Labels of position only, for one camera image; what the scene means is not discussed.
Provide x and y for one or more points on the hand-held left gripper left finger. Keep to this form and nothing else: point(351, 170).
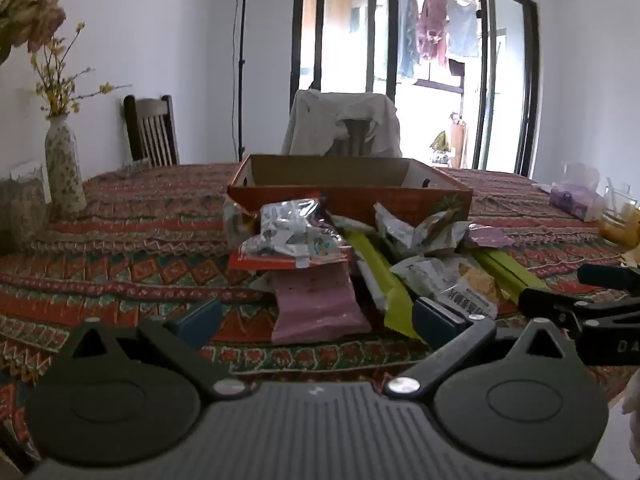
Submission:
point(200, 317)

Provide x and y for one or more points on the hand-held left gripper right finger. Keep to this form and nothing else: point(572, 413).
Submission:
point(434, 317)

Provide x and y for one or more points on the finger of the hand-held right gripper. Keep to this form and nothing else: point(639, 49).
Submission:
point(547, 305)
point(607, 276)

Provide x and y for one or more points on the plain white snack packet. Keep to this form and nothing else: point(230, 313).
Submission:
point(425, 272)

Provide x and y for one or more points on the yellow-green snack packet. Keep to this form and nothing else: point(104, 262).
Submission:
point(380, 275)

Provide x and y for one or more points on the white green-print snack packet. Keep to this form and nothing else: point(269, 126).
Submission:
point(405, 232)

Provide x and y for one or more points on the purple snack packet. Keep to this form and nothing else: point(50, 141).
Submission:
point(487, 237)

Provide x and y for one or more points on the small crinkled clear snack packet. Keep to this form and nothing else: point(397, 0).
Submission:
point(234, 222)

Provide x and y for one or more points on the pink snack packet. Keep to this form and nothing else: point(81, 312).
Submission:
point(315, 305)

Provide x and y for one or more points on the clear silver snack packet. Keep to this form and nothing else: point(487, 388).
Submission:
point(295, 230)

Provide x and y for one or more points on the orange cardboard box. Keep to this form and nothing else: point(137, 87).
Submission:
point(350, 197)

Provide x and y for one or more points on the person's right forearm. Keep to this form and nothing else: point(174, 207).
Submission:
point(632, 410)

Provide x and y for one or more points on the cracker packet with white label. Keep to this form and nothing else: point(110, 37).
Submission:
point(475, 285)

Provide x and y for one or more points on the long olive green snack packet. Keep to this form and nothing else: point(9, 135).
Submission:
point(505, 270)

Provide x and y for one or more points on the glass cup with yellow drink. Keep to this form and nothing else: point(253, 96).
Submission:
point(620, 220)

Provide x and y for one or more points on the patterned red tablecloth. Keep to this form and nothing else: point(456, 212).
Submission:
point(150, 270)

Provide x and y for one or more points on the purple tissue pack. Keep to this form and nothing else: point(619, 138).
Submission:
point(570, 200)

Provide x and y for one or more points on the brown wooden board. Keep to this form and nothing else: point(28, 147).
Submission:
point(457, 142)

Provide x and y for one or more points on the yellow-green bag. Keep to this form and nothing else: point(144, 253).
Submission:
point(440, 141)

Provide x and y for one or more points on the floral ceramic vase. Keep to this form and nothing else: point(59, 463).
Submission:
point(65, 175)

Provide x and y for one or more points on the dark wooden chair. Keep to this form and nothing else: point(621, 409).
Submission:
point(357, 132)
point(150, 106)

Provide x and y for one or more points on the glass jar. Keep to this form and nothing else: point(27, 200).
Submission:
point(22, 205)

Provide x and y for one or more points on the beige jacket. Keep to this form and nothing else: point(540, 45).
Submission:
point(310, 125)

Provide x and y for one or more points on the hanging black cloth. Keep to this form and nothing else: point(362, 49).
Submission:
point(456, 67)

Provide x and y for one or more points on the yellow flower branches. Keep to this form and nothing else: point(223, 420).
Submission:
point(56, 105)

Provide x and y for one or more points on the hanging light blue garment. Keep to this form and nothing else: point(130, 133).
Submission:
point(462, 30)

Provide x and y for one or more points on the hanging blue denim garment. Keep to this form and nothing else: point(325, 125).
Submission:
point(407, 30)

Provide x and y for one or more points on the hanging maroon shirt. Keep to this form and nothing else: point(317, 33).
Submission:
point(434, 25)

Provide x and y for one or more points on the studio light on stand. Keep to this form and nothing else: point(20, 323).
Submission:
point(244, 20)

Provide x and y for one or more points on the hanging beige orange garments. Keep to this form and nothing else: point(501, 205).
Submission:
point(345, 0)

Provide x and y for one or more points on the pink flowers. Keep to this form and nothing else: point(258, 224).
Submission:
point(42, 15)

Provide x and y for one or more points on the black sliding door frame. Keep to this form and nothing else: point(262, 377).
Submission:
point(530, 85)

